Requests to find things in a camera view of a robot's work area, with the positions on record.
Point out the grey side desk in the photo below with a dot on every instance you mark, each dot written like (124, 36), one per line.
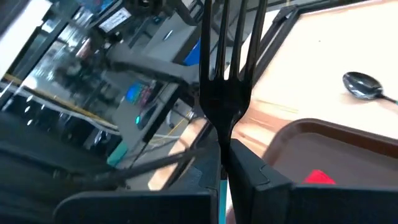
(124, 121)

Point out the backlit keyboard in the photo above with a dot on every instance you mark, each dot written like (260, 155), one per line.
(135, 93)

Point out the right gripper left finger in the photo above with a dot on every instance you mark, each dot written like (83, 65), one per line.
(140, 208)

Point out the black computer mouse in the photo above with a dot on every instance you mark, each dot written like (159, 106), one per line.
(144, 118)

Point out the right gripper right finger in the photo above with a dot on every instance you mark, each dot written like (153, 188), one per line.
(280, 205)

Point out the brown plastic serving tray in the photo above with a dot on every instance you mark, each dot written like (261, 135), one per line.
(326, 155)

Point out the red cloth napkin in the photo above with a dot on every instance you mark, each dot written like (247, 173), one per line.
(318, 178)

